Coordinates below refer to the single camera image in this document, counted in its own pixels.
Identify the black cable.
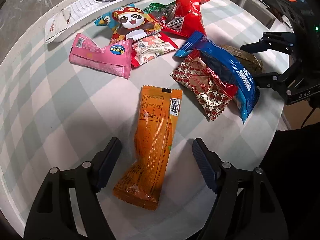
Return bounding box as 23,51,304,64
301,105,318,128

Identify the olive green snack packet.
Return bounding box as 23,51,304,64
221,45,265,74

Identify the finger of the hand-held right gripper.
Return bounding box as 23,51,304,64
253,71,302,98
240,32,298,55

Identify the pink snack packet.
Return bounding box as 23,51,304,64
69,33,133,79

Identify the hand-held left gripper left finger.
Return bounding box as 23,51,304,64
24,137,122,240

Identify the white red-print sachet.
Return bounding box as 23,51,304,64
45,9,72,40

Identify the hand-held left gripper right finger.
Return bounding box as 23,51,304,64
192,137,291,240

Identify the light blue snack packet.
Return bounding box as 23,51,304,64
94,12,116,28

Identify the red white fruit-print packet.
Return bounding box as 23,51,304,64
130,32,179,68

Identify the white plastic tray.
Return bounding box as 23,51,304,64
45,0,152,44

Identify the red heart-print snack packet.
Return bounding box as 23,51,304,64
170,49,238,121

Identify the blue cake packet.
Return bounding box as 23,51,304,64
174,31,260,125

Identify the green white checkered tablecloth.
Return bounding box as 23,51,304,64
0,0,288,240

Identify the orange snack packet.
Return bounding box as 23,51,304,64
112,85,183,211

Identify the panda print snack packet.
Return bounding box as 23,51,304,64
110,7,162,46

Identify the steel sink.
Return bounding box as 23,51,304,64
217,0,277,29

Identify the large red snack packet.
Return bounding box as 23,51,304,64
161,0,212,38

